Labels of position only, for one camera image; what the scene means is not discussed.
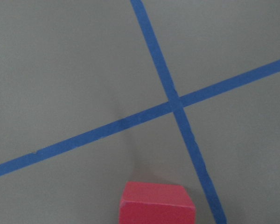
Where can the red block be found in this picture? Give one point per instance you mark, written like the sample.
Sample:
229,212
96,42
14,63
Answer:
155,203

